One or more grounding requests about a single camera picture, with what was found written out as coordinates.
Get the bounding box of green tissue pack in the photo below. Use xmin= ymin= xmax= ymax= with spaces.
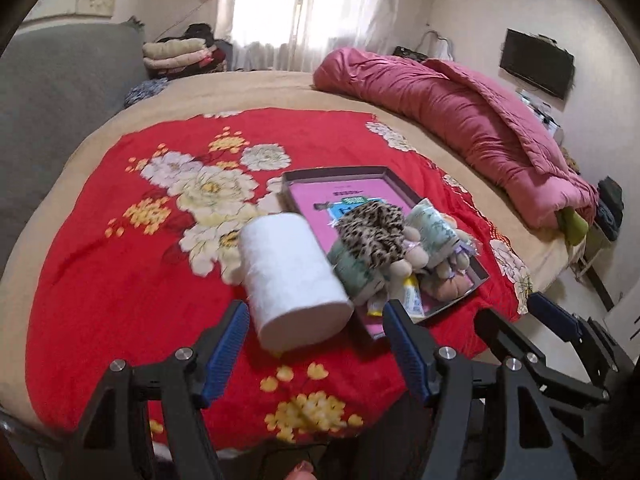
xmin=326 ymin=240 xmax=385 ymax=307
xmin=405 ymin=198 xmax=461 ymax=269

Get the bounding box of person's hand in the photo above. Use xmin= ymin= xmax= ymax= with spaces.
xmin=285 ymin=460 xmax=317 ymax=480

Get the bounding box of teddy bear purple dress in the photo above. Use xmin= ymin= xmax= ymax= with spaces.
xmin=420 ymin=214 xmax=482 ymax=304

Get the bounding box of black wall television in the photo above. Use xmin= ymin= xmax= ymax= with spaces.
xmin=499 ymin=29 xmax=575 ymax=100

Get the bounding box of teddy bear pink dress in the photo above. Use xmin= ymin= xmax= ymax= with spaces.
xmin=388 ymin=226 xmax=430 ymax=302

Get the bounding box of white towel roll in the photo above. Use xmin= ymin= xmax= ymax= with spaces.
xmin=239 ymin=212 xmax=354 ymax=353

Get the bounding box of white sheer curtain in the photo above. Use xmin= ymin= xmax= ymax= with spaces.
xmin=215 ymin=0 xmax=400 ymax=73

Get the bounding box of blue patterned cloth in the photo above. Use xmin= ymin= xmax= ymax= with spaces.
xmin=124 ymin=78 xmax=169 ymax=108

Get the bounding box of stack of folded blankets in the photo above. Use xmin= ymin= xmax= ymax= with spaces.
xmin=142 ymin=38 xmax=227 ymax=79

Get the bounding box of pink red quilt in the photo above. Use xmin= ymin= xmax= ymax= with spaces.
xmin=312 ymin=48 xmax=599 ymax=229

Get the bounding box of red floral blanket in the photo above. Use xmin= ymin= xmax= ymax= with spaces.
xmin=26 ymin=108 xmax=530 ymax=450

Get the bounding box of yellow white tube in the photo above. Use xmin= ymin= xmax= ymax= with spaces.
xmin=366 ymin=274 xmax=426 ymax=321

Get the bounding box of grey quilted headboard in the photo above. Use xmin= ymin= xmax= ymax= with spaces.
xmin=0 ymin=22 xmax=146 ymax=260

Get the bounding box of leopard print scrunchie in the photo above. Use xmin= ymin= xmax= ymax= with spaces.
xmin=335 ymin=200 xmax=406 ymax=269

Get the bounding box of beige bed sheet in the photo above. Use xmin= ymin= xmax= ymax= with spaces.
xmin=1 ymin=73 xmax=576 ymax=437

